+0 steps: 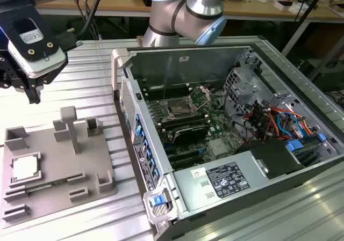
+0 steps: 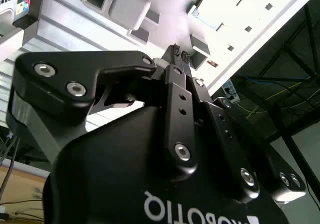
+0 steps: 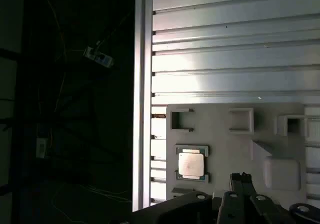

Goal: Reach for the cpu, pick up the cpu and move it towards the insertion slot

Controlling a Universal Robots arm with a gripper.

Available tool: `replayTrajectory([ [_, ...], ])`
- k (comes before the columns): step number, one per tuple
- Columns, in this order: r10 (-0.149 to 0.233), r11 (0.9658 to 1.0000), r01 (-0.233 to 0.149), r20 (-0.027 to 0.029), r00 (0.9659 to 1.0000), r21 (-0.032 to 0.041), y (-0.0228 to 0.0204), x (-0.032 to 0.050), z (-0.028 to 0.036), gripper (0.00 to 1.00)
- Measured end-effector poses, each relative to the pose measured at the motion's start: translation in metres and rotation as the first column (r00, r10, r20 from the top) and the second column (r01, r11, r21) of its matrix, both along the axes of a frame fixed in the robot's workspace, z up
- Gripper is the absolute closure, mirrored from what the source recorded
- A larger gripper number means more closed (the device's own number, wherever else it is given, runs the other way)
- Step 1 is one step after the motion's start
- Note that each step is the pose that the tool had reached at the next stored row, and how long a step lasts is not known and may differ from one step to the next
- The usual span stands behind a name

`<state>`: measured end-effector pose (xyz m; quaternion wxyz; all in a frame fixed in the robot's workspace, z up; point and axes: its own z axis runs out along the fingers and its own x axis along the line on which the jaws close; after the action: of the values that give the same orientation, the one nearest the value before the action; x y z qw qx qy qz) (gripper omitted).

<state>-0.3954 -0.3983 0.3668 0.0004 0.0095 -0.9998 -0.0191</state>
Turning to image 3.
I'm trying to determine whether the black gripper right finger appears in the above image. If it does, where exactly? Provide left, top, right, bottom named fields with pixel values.
left=241, top=172, right=288, bottom=224

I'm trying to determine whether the silver CPU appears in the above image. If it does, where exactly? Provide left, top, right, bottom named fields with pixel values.
left=177, top=148, right=206, bottom=179

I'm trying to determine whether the small white electrical box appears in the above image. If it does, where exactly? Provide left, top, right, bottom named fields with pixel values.
left=83, top=41, right=115, bottom=69
left=35, top=137, right=48, bottom=159

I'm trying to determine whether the grey parts rack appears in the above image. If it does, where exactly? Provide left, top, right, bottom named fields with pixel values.
left=165, top=102, right=308, bottom=205

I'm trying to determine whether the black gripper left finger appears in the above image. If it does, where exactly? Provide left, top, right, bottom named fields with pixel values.
left=216, top=173, right=247, bottom=224

